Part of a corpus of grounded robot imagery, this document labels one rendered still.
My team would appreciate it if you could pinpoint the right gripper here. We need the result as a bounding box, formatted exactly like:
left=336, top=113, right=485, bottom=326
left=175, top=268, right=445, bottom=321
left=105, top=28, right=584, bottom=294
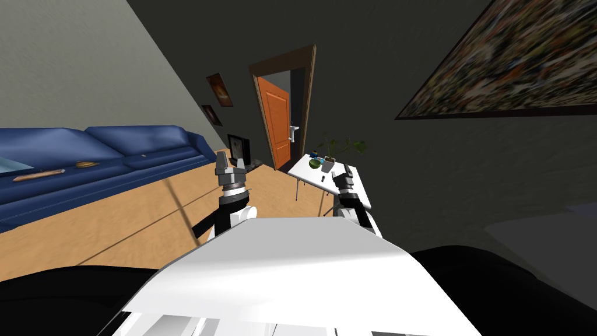
left=331, top=163, right=355, bottom=192

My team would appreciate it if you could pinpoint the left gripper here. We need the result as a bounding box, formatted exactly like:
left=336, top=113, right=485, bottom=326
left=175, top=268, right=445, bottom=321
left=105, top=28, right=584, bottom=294
left=215, top=150, right=248, bottom=190

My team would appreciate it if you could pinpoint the black television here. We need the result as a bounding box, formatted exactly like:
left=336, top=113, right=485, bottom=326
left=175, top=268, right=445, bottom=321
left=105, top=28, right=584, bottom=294
left=226, top=133, right=264, bottom=172

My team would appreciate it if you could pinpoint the white table with plant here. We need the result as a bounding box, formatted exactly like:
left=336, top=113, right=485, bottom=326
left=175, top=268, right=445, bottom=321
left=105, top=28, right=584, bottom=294
left=287, top=132, right=373, bottom=219

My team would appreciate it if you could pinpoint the small dark framed picture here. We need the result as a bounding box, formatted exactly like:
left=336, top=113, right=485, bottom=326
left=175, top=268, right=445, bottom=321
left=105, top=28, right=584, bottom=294
left=200, top=104, right=224, bottom=127

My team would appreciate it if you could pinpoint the orange door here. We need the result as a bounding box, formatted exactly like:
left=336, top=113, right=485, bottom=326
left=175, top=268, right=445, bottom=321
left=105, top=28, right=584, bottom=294
left=256, top=75, right=293, bottom=172

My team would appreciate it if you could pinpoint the small orange framed picture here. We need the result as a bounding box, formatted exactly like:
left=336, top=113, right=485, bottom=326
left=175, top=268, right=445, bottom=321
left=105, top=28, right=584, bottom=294
left=205, top=72, right=234, bottom=109

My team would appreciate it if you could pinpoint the blue sofa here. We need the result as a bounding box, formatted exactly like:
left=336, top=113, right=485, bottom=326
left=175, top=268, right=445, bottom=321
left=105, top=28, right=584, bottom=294
left=0, top=124, right=218, bottom=235

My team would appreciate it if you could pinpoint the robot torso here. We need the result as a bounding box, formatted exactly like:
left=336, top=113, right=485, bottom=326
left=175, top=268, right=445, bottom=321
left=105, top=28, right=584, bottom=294
left=99, top=216, right=482, bottom=336

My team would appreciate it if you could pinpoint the large dark framed picture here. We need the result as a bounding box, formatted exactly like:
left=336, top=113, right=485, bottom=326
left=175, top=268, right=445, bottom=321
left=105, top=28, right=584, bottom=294
left=394, top=0, right=597, bottom=121

